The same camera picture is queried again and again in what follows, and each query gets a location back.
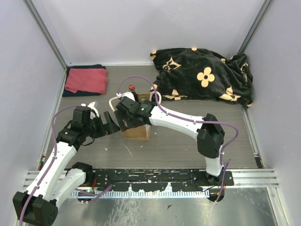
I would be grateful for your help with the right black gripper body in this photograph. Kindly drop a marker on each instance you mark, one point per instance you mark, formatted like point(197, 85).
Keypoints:
point(129, 119)

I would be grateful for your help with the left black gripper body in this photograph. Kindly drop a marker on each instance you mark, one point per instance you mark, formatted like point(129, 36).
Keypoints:
point(95, 128)

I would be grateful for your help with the glass cola bottle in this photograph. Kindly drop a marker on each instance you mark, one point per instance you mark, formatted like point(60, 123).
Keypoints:
point(133, 91)

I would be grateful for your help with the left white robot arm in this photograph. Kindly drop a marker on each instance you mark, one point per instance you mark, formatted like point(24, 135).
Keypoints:
point(39, 203)

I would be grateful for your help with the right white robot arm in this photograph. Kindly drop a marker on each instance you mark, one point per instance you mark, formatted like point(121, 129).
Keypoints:
point(208, 134)

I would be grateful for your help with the folded red cloth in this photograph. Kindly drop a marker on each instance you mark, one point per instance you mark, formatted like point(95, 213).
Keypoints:
point(92, 80)

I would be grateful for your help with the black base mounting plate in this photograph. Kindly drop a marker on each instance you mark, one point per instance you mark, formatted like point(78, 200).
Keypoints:
point(151, 180)

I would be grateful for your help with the black floral fleece blanket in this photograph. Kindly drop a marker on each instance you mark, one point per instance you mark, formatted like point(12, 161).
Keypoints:
point(201, 74)

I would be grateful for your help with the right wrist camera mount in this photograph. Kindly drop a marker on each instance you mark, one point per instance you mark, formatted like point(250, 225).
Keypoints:
point(129, 95)

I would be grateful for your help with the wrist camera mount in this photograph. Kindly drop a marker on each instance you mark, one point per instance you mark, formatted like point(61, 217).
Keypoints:
point(94, 112)
point(129, 95)

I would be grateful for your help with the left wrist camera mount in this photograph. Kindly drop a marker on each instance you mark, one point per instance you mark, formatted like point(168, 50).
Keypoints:
point(94, 112)

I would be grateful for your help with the white slotted cable duct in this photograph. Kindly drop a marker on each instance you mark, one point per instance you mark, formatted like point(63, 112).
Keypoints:
point(157, 194)

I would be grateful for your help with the aluminium frame rail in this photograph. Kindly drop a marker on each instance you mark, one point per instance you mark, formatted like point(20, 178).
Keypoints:
point(241, 177)

